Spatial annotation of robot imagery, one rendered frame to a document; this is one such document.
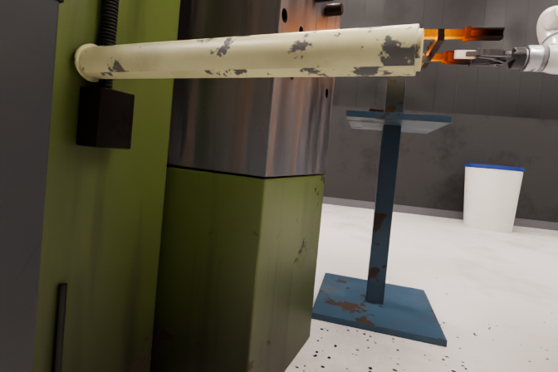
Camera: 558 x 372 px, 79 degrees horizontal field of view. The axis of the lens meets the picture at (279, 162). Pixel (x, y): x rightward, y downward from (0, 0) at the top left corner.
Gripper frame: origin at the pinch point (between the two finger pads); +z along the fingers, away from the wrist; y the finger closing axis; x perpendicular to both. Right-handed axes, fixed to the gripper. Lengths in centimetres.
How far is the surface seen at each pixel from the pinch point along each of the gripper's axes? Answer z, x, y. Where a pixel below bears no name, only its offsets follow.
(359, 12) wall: 57, 120, 241
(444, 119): 8.8, -27.3, -31.6
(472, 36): 2.3, -1.1, -25.3
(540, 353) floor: -25, -93, -22
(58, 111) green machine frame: 69, -39, -102
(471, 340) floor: -7, -93, -23
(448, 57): 4.0, -0.3, -0.5
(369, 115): 30, -27, -32
